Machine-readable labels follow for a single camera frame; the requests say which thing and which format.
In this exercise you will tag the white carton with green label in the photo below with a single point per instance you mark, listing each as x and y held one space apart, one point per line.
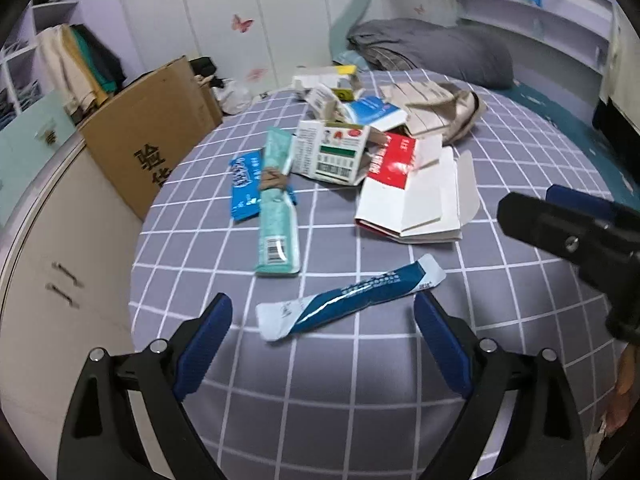
332 152

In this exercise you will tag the bright blue wrapper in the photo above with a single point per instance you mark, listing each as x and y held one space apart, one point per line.
242 185

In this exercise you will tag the plaid folded cloth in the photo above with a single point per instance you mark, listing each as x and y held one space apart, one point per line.
387 57

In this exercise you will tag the pink butterfly sticker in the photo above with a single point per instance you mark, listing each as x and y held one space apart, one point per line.
242 23

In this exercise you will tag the white cabinet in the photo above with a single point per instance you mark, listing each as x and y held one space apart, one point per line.
65 230

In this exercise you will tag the blue and white box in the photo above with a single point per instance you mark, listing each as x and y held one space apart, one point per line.
372 110

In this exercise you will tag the red and white flat box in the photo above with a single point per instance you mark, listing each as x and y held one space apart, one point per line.
410 195

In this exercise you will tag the green hanging cloth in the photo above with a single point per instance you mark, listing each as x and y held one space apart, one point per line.
95 65

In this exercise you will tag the white plastic bag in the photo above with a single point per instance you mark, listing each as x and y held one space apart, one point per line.
232 97

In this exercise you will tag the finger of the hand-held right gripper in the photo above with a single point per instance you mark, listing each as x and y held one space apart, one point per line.
580 202
545 225

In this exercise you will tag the white wall shelf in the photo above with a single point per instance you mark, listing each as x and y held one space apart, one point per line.
540 15

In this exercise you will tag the white wardrobe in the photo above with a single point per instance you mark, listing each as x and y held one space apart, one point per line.
210 10

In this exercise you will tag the teal toothpaste box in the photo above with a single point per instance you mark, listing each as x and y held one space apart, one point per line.
277 220

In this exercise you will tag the pale teal board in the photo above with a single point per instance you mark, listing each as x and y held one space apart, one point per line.
30 145

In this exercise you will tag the grey checked bed sheet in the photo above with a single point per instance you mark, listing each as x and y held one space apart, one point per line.
325 410

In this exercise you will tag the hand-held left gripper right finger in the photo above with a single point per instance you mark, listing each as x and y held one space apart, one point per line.
442 340

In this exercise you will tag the person's right forearm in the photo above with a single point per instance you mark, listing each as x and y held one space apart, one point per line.
625 375

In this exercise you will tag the white and yellow box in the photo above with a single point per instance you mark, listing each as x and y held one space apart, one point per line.
327 80

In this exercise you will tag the large brown cardboard box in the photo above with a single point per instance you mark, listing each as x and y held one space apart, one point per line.
145 135

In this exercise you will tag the black hanging cloth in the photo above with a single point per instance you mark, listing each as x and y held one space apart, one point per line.
107 57

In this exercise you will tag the small white torn box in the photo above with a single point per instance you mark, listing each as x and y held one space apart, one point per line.
322 102

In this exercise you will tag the blue and white sachet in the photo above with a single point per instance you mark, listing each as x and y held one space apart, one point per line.
345 300

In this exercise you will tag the grey quilt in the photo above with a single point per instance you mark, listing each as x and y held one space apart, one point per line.
440 50

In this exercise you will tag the teal bed headboard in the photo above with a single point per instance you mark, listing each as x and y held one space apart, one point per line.
350 5

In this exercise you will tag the teal patterned sheet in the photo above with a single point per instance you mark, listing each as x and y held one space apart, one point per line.
565 125

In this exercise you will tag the crumpled beige cardboard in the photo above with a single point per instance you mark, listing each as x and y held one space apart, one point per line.
435 107

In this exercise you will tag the pink flower sticker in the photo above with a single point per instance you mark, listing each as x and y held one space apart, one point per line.
256 74

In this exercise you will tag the beige hanging cloth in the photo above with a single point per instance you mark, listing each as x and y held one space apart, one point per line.
65 70

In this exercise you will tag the white open shelf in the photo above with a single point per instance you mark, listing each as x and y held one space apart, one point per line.
20 60

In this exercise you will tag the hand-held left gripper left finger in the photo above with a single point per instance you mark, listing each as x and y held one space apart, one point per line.
205 340

